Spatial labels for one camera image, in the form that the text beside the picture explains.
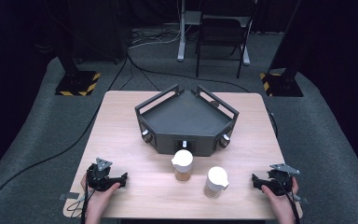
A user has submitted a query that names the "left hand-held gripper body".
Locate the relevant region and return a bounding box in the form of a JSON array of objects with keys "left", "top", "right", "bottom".
[{"left": 86, "top": 157, "right": 121, "bottom": 192}]

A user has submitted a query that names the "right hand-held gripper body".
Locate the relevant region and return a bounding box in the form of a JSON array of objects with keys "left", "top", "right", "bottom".
[{"left": 266, "top": 162, "right": 301, "bottom": 197}]

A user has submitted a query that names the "white-lidded spice jar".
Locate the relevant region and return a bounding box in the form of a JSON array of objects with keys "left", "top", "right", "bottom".
[
  {"left": 203, "top": 166, "right": 230, "bottom": 199},
  {"left": 171, "top": 149, "right": 195, "bottom": 182}
]

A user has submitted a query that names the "black corner rack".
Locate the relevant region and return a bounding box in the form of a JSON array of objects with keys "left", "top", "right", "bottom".
[{"left": 134, "top": 83, "right": 241, "bottom": 158}]

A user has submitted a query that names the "person's right hand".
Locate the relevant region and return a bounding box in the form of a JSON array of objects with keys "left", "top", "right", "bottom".
[{"left": 260, "top": 176, "right": 299, "bottom": 217}]

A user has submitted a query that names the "person's left hand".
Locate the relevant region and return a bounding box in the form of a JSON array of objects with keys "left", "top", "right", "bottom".
[{"left": 80, "top": 173, "right": 122, "bottom": 214}]

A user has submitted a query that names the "grey tape piece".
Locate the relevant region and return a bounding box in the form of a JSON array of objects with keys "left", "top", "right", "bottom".
[{"left": 58, "top": 192, "right": 80, "bottom": 202}]

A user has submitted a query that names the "black stand with striped base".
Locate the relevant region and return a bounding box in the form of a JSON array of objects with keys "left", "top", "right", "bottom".
[
  {"left": 259, "top": 0, "right": 305, "bottom": 98},
  {"left": 54, "top": 18, "right": 102, "bottom": 97}
]

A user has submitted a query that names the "dark cabinet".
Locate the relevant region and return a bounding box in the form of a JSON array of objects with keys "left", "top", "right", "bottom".
[{"left": 71, "top": 0, "right": 132, "bottom": 63}]

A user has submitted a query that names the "black folding chair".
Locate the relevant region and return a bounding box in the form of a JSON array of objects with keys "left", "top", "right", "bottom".
[{"left": 195, "top": 16, "right": 252, "bottom": 79}]

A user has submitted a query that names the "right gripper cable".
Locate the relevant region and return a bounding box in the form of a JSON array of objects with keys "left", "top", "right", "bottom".
[{"left": 276, "top": 177, "right": 303, "bottom": 224}]

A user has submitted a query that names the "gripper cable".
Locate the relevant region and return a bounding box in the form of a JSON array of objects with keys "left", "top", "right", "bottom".
[
  {"left": 276, "top": 177, "right": 303, "bottom": 224},
  {"left": 66, "top": 186, "right": 95, "bottom": 224}
]

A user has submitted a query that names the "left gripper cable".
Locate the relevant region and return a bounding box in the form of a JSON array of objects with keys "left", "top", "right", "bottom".
[{"left": 66, "top": 186, "right": 95, "bottom": 224}]

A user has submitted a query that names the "long black floor cable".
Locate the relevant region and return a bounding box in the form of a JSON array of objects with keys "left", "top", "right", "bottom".
[{"left": 0, "top": 52, "right": 129, "bottom": 224}]

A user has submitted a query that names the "bundle of floor cables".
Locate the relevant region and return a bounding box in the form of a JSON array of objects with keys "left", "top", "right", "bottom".
[{"left": 128, "top": 28, "right": 182, "bottom": 49}]

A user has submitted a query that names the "grey desk frame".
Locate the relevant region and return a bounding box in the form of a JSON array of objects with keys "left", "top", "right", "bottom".
[{"left": 167, "top": 0, "right": 259, "bottom": 66}]

